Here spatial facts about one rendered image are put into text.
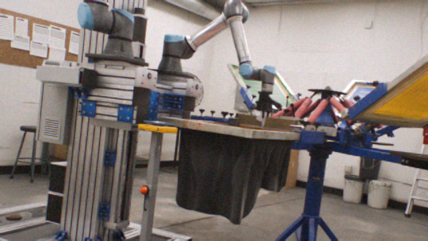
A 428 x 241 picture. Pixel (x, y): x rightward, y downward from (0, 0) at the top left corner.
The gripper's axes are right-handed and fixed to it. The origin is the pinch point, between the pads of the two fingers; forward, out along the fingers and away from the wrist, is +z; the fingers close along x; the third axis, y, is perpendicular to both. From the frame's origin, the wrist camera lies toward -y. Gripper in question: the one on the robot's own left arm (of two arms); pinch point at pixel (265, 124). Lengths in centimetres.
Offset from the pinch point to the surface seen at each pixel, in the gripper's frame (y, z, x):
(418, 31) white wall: 16, -149, -413
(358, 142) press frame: -33, 5, -71
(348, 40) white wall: 115, -137, -414
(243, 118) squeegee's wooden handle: 15.5, -2.6, 1.5
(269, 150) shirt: -21.7, 12.4, 29.7
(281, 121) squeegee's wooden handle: -11.4, -3.3, 1.5
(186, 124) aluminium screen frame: 10, 3, 60
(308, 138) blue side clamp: -30.2, 4.5, 3.1
